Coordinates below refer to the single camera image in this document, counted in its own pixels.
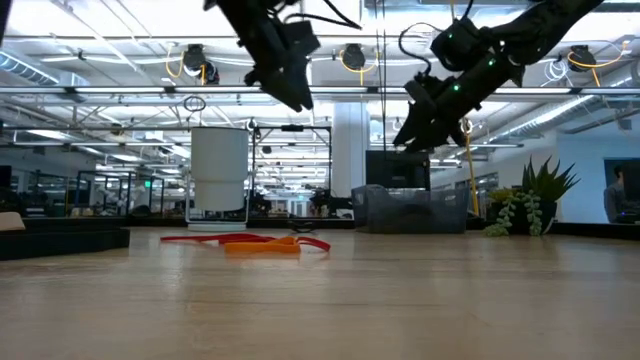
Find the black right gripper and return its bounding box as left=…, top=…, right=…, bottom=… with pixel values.
left=392, top=87, right=481, bottom=153

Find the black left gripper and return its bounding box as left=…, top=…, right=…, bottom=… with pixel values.
left=227, top=4, right=315, bottom=113

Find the orange rubber band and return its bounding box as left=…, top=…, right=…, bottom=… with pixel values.
left=223, top=236, right=302, bottom=255

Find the clear grey plastic bin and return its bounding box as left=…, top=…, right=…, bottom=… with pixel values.
left=351, top=184, right=472, bottom=235

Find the white tumbler cup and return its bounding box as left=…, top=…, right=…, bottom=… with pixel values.
left=190, top=126, right=250, bottom=213

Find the potted succulent plant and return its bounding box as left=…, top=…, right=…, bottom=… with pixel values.
left=482, top=154, right=581, bottom=239

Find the clear acrylic cup stand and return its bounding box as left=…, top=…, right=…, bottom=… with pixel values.
left=183, top=169, right=252, bottom=233

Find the person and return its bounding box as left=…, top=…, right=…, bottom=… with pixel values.
left=602, top=163, right=640, bottom=225

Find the black metal frame rig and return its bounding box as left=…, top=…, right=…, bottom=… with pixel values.
left=249, top=124, right=334, bottom=216

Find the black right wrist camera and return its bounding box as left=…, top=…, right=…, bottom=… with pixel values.
left=403, top=74, right=437, bottom=106

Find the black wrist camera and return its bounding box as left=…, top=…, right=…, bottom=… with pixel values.
left=283, top=20, right=322, bottom=57
left=403, top=74, right=437, bottom=106

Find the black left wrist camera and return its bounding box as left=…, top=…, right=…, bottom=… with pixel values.
left=283, top=20, right=322, bottom=57

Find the yellow hanging cable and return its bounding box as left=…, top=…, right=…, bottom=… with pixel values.
left=462, top=117, right=481, bottom=217

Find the black ceiling cable reel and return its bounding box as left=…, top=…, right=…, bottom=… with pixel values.
left=567, top=44, right=599, bottom=74
left=339, top=43, right=379, bottom=74
left=180, top=43, right=221, bottom=86

